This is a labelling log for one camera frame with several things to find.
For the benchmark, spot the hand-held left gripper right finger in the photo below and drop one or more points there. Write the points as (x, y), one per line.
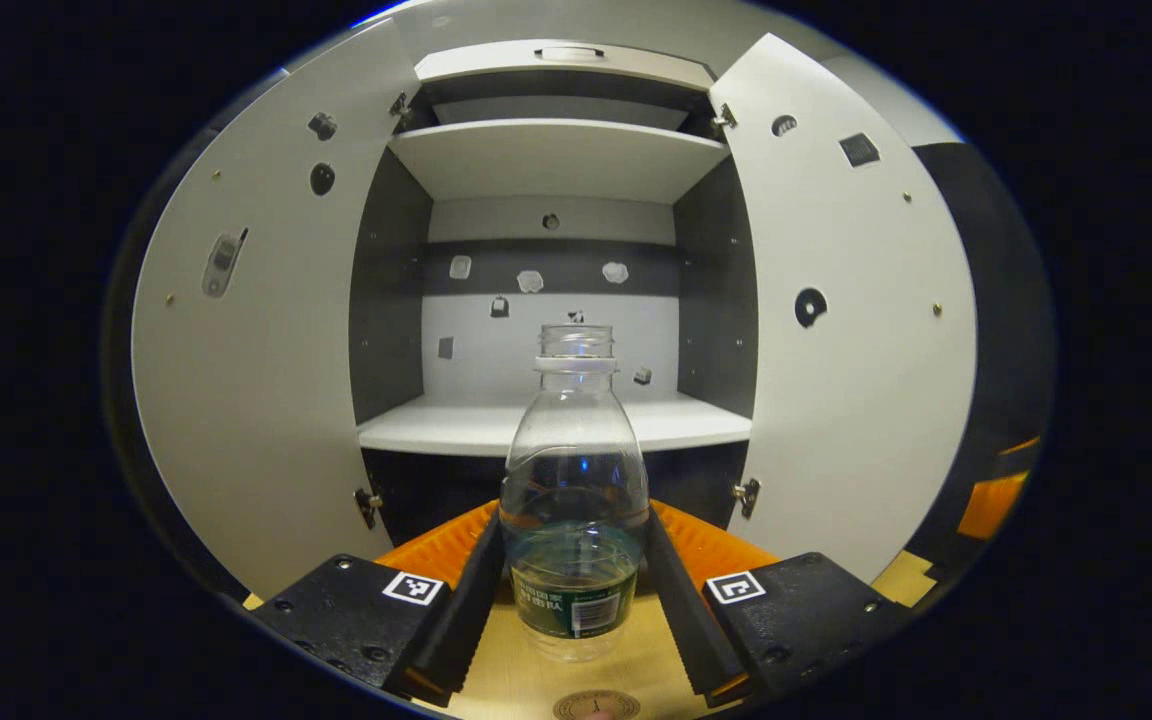
(686, 620)

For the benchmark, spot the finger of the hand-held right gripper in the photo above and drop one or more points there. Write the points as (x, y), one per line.
(1021, 446)
(991, 505)

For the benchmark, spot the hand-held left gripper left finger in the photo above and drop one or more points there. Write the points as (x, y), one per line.
(456, 620)

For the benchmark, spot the white cabinet door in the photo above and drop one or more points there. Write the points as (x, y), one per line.
(256, 380)
(856, 380)

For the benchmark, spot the clear plastic bottle green label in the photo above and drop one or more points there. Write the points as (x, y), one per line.
(574, 480)

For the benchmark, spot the white and grey cabinet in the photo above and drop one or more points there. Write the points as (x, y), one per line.
(556, 160)

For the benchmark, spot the metal door hinge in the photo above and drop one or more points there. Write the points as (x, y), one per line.
(747, 496)
(368, 506)
(724, 117)
(399, 106)

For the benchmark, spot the black backdrop cloth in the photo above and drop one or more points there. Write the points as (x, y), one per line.
(139, 480)
(1006, 330)

